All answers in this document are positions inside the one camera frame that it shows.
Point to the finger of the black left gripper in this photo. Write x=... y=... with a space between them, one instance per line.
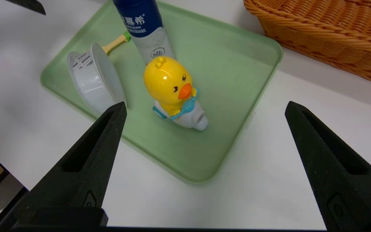
x=32 y=4

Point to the green yellow pasta spoon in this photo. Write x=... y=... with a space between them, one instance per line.
x=118 y=42

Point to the white round plastic container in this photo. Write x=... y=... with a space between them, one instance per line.
x=92 y=80

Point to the yellow duck scooter toy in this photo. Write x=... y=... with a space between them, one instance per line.
x=169 y=83

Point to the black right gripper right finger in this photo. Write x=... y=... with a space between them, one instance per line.
x=340 y=174

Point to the blue white drink bottle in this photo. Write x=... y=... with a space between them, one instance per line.
x=147 y=29

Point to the orange wicker basket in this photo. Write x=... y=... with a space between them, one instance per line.
x=327 y=29

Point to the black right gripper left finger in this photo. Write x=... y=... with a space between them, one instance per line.
x=82 y=167

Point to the light green plastic tray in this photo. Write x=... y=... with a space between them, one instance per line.
x=224 y=96

